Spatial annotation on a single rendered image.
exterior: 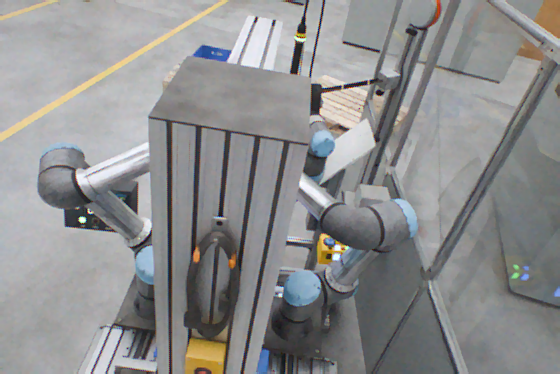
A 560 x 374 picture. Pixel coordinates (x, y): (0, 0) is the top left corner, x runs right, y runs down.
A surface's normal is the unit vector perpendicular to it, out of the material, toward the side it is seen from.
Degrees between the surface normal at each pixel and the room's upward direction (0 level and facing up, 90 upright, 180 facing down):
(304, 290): 7
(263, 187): 90
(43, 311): 0
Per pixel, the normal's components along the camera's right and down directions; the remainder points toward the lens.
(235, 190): -0.07, 0.61
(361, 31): -0.28, 0.56
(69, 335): 0.15, -0.77
